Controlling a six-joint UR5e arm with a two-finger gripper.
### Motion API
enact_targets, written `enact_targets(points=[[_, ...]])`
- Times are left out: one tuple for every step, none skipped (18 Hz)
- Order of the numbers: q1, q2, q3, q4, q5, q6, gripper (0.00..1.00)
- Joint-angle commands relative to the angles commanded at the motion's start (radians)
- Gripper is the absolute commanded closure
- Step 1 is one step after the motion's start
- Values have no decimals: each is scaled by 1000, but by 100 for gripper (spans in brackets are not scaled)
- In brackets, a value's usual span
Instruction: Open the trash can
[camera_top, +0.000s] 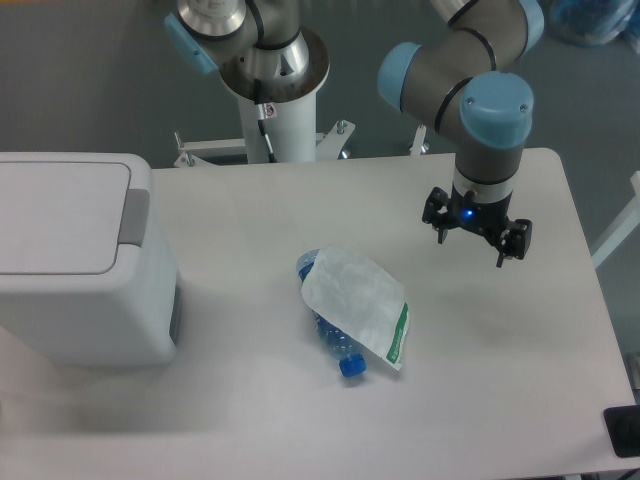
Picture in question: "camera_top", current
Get white frame bar right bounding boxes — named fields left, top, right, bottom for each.
left=591, top=171, right=639, bottom=268

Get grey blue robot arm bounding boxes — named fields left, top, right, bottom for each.
left=164, top=1, right=544, bottom=260

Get crushed clear plastic bottle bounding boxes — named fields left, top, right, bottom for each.
left=296, top=249, right=367, bottom=378

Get white plastic pouch green stripe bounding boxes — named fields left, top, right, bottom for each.
left=301, top=245, right=410, bottom=371

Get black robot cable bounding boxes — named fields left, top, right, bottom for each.
left=245, top=0, right=279, bottom=164

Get black device at table edge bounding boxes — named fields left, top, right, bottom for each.
left=603, top=405, right=639, bottom=458

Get white trash can body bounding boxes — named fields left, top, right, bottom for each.
left=1, top=152, right=181, bottom=366

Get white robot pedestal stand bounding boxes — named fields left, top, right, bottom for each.
left=172, top=27, right=431, bottom=169

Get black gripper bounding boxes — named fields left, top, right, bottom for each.
left=422, top=178, right=533, bottom=267

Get white trash can lid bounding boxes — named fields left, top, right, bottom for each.
left=1, top=161, right=150, bottom=275

